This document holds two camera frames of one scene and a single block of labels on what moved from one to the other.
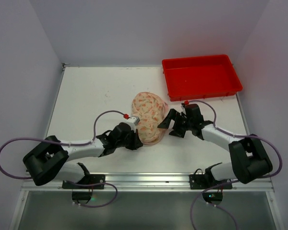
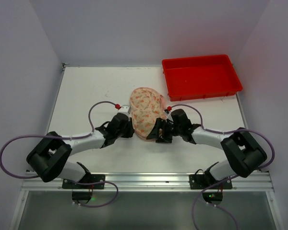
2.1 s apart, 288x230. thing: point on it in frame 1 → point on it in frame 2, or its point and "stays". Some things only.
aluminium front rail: (132, 182) stays
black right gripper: (178, 125) → (165, 131)
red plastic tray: (200, 77) stays
